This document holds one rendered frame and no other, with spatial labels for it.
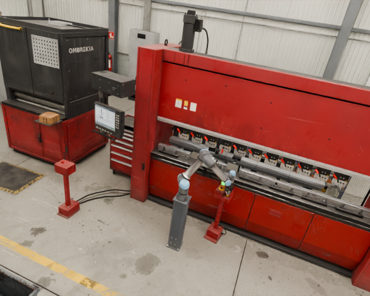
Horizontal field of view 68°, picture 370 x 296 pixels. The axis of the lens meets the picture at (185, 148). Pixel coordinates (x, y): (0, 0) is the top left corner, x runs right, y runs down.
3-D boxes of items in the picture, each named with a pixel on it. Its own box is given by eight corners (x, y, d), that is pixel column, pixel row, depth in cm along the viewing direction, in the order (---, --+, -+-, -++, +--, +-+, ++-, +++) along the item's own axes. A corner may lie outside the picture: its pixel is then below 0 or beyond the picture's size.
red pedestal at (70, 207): (56, 214, 381) (50, 163, 343) (69, 204, 402) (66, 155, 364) (67, 219, 375) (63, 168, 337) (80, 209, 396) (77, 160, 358)
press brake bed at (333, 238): (146, 199, 435) (150, 154, 397) (152, 192, 453) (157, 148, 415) (350, 279, 349) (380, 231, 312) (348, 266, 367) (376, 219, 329)
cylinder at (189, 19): (175, 50, 339) (181, 8, 318) (184, 49, 360) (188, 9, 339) (201, 55, 329) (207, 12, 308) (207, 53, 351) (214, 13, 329)
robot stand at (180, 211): (178, 251, 351) (186, 204, 316) (165, 246, 356) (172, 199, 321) (183, 242, 366) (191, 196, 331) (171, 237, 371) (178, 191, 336)
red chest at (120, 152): (108, 174, 482) (109, 123, 436) (125, 162, 524) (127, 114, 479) (133, 184, 467) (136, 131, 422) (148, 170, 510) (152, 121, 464)
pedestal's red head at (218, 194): (214, 197, 355) (216, 185, 347) (218, 191, 368) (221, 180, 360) (228, 203, 347) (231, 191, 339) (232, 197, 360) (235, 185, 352)
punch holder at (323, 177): (313, 178, 329) (318, 167, 321) (313, 175, 336) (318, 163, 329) (326, 182, 325) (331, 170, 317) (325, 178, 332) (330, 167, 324)
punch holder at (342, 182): (330, 183, 323) (336, 171, 316) (330, 180, 330) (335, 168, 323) (344, 187, 319) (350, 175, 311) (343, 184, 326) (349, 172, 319)
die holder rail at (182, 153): (157, 149, 404) (158, 144, 400) (159, 148, 409) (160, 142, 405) (188, 159, 390) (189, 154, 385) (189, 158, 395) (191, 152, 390)
